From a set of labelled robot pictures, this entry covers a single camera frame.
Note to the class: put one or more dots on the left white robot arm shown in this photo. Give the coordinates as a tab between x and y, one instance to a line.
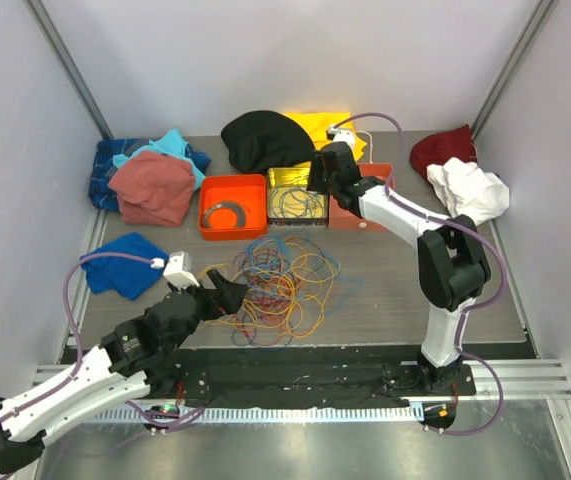
135	361

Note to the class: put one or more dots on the blue plaid cloth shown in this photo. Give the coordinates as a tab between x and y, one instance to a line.
100	195

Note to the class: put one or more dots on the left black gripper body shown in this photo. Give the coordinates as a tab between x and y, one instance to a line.
200	315

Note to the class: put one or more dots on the white slotted cable duct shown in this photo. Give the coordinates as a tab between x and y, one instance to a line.
412	413

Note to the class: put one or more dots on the royal blue cloth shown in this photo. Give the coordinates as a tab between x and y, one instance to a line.
129	278

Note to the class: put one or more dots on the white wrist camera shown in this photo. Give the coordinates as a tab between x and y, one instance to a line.
337	134
177	267

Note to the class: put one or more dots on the orange plastic box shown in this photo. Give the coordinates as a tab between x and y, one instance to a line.
233	207

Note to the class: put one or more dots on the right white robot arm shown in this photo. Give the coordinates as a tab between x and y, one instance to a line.
452	266

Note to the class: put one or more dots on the dark red cloth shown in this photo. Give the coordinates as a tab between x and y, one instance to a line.
438	148

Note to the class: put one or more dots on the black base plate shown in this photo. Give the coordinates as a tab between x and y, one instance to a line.
342	377

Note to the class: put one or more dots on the gold metal tin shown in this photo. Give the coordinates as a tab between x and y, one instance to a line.
289	203

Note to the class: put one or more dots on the white cloth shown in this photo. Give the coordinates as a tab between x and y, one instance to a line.
465	189

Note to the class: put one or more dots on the yellow cloth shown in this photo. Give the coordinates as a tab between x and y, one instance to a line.
316	125

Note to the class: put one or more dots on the light blue cloth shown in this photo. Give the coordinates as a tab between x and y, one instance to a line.
172	144

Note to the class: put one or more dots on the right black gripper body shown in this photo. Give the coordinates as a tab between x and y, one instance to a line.
331	186

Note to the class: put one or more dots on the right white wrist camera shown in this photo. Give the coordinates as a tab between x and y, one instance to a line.
337	134

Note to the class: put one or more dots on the salmon red cloth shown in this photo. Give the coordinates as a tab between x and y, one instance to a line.
154	189

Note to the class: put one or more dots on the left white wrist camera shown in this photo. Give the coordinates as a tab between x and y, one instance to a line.
177	267

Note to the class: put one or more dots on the black cloth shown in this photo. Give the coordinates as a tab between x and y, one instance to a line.
263	139

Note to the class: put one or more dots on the salmon pink drawer box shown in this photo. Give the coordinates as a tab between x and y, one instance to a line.
342	220

